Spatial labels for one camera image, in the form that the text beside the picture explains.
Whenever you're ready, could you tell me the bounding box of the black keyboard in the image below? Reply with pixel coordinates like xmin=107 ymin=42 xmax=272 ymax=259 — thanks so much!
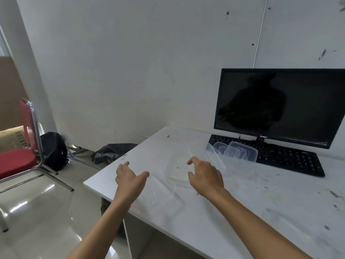
xmin=207 ymin=134 xmax=326 ymax=178

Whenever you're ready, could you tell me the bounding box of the black computer monitor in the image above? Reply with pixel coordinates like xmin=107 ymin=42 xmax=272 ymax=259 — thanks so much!
xmin=213 ymin=68 xmax=345 ymax=150

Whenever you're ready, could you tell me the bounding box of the white table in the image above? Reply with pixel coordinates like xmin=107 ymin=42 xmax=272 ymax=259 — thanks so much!
xmin=83 ymin=126 xmax=345 ymax=259

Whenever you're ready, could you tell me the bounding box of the brown cardboard sheet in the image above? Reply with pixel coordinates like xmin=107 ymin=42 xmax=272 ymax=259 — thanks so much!
xmin=0 ymin=56 xmax=29 ymax=131

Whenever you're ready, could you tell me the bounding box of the person's left hand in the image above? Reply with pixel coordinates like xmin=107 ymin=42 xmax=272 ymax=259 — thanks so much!
xmin=114 ymin=161 xmax=150 ymax=206

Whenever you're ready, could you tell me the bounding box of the clear plastic container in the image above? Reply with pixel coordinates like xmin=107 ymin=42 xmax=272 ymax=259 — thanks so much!
xmin=212 ymin=141 xmax=230 ymax=157

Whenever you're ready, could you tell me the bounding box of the white window frame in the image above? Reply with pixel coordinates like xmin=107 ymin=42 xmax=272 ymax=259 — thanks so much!
xmin=0 ymin=23 xmax=14 ymax=57

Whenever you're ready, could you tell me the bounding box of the person's right forearm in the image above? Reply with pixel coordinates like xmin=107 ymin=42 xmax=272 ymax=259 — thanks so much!
xmin=207 ymin=186 xmax=314 ymax=259

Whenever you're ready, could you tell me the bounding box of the black backpack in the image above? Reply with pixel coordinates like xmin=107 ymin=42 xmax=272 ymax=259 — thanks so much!
xmin=40 ymin=131 xmax=69 ymax=172

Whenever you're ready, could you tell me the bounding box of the red chair with chrome frame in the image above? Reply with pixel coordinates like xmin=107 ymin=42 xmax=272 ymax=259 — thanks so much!
xmin=0 ymin=98 xmax=75 ymax=232

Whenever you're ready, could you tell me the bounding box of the person's right hand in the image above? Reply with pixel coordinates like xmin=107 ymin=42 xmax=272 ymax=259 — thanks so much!
xmin=187 ymin=156 xmax=226 ymax=201

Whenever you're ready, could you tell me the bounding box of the black garbage bag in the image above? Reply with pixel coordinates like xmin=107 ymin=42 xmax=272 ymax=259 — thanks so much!
xmin=91 ymin=143 xmax=138 ymax=238

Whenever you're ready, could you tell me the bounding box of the grey metal folding frame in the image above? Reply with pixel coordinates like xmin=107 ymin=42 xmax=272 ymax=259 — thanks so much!
xmin=66 ymin=144 xmax=102 ymax=171

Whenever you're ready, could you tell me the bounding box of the person's left forearm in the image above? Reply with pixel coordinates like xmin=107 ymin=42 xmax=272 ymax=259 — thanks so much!
xmin=66 ymin=196 xmax=134 ymax=259

